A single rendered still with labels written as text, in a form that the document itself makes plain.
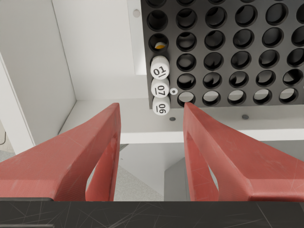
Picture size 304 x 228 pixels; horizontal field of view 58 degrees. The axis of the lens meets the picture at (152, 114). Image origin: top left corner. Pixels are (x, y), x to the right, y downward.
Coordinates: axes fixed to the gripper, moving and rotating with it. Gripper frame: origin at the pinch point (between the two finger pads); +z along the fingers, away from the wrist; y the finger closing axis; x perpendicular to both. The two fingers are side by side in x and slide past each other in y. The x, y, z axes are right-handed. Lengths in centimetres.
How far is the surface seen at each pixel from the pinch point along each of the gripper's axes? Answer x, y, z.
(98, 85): 5.9, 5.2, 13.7
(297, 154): 27.1, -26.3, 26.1
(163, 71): 0.4, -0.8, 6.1
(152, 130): 6.7, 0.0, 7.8
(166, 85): 1.4, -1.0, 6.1
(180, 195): 91, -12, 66
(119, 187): 118, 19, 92
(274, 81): 1.6, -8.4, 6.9
